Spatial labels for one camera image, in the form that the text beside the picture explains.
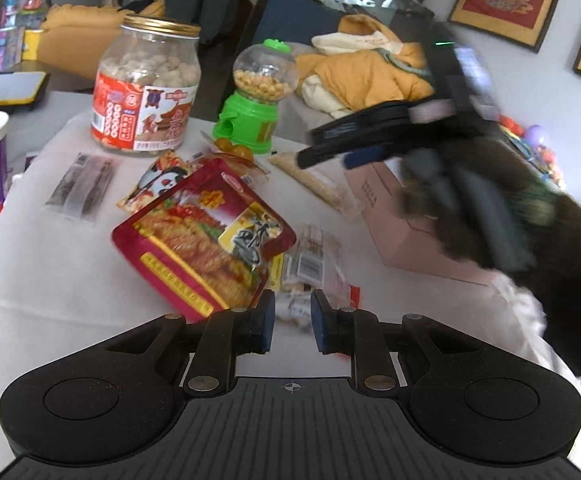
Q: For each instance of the person's right hand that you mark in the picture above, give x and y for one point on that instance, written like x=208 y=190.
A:
x=495 y=160

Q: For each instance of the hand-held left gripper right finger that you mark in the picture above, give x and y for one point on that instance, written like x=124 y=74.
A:
x=318 y=321

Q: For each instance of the orange ball snack packet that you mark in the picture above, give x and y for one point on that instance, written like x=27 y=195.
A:
x=233 y=150

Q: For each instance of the peanut jar with gold lid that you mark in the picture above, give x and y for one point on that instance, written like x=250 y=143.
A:
x=140 y=110

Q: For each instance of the red snack packet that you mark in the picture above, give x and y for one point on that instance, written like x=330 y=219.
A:
x=195 y=240

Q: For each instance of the long beige snack packet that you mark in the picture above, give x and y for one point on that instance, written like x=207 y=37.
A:
x=315 y=185

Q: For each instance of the yellow blanket pile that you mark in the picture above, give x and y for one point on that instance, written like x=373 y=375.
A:
x=365 y=75

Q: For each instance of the yellow-edged white board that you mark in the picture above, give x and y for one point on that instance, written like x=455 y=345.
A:
x=18 y=87

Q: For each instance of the green candy dispenser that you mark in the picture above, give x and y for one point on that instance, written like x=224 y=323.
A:
x=250 y=120

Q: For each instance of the yellow chair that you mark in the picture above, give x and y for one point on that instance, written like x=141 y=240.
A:
x=80 y=30

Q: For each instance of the clear wrapped snack packet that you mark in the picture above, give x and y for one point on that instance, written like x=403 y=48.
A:
x=293 y=307
x=315 y=260

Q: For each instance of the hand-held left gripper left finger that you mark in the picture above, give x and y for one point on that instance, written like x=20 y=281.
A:
x=269 y=320

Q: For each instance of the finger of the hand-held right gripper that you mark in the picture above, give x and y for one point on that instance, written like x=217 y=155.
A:
x=370 y=120
x=370 y=157

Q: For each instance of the pink box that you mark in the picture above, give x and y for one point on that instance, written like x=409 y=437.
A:
x=400 y=230

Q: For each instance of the yellow panda snack packet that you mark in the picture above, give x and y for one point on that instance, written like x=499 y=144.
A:
x=150 y=185

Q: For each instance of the colourful toy pile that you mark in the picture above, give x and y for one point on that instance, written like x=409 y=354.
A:
x=535 y=145

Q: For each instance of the clear packet of dark strips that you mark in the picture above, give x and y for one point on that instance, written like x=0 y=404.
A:
x=83 y=185

